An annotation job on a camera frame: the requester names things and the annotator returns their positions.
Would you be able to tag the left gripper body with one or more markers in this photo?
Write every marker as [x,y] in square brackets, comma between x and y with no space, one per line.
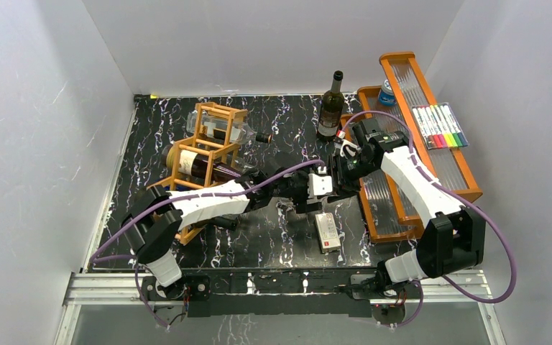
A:
[296,188]

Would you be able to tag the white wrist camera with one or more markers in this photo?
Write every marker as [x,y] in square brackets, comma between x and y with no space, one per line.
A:
[320,183]
[343,147]

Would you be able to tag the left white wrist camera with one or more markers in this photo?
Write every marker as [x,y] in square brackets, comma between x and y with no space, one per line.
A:
[320,183]

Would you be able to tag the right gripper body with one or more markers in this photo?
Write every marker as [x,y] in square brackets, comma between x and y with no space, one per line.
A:
[349,172]

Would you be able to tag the white rectangular box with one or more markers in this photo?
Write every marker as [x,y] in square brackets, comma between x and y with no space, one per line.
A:
[327,232]

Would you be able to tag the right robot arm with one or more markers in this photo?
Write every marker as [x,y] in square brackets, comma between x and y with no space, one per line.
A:
[453,238]

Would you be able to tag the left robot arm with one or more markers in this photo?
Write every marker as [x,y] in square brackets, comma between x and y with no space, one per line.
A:
[151,226]

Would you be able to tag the dark green silver-cap wine bottle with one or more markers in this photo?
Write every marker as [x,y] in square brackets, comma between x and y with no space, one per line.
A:
[330,113]

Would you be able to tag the brown gold-cap wine bottle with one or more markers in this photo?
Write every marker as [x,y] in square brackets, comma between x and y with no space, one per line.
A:
[194,164]

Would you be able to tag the coloured marker pack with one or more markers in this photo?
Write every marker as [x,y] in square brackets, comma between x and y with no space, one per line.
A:
[439,127]

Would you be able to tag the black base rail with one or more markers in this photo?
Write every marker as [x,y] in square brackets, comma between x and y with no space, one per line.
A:
[202,293]

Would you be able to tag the wooden wine rack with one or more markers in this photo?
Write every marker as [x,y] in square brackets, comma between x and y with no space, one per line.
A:
[217,150]

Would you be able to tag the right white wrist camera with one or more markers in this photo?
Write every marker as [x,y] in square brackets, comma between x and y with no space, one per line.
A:
[343,147]

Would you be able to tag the dark green black-cap wine bottle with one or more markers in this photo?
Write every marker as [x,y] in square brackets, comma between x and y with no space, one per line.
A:
[229,222]

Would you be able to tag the blue-label can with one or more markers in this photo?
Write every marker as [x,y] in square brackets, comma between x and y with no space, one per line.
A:
[386,95]

